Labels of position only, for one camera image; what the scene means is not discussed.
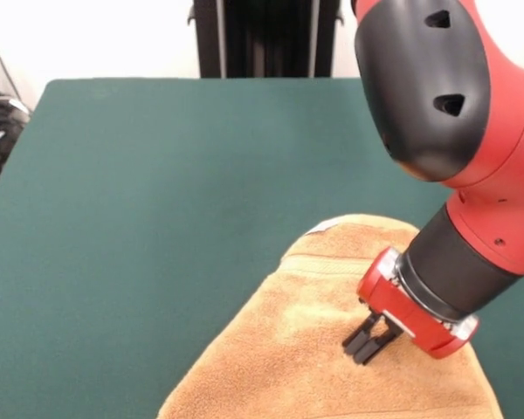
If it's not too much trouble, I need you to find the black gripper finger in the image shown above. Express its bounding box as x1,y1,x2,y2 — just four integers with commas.
342,313,383,355
352,320,403,366

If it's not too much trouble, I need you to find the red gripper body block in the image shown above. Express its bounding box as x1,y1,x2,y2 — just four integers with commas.
356,246,480,360

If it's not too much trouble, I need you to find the tan terry towel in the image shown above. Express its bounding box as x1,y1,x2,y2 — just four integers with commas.
156,212,503,419

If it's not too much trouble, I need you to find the dark green table cloth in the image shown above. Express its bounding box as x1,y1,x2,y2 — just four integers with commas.
0,77,524,419

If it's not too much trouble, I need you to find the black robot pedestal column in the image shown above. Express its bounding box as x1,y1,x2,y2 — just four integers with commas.
193,0,346,79

